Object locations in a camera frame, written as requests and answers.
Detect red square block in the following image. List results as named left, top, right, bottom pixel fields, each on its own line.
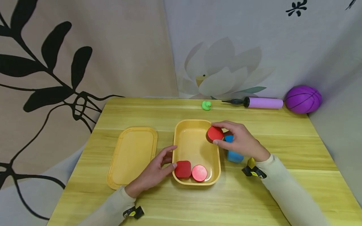
left=175, top=160, right=192, bottom=179

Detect person's right forearm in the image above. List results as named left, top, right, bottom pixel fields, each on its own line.
left=255, top=153, right=331, bottom=226

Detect yellow plastic lid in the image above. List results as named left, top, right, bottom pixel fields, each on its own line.
left=107, top=127, right=158, bottom=190

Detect yellow plastic box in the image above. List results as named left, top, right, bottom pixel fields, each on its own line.
left=172, top=119, right=222, bottom=186

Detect black wrist band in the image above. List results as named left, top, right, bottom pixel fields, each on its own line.
left=241, top=158, right=267, bottom=180
left=123, top=206, right=145, bottom=220

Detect red round block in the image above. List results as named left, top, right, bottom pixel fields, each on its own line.
left=207, top=126, right=225, bottom=143
left=192, top=165, right=208, bottom=182

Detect purple ball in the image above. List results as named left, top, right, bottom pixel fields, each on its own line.
left=284, top=85, right=322, bottom=114

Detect purple hand pump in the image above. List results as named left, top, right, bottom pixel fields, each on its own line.
left=221, top=97, right=284, bottom=110

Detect person's right hand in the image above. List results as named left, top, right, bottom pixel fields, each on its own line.
left=211, top=121, right=271, bottom=162

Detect person's left hand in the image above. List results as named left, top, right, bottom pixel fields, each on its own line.
left=124, top=145, right=178, bottom=199

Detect person's left forearm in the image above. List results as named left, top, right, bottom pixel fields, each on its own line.
left=78, top=186, right=137, bottom=226

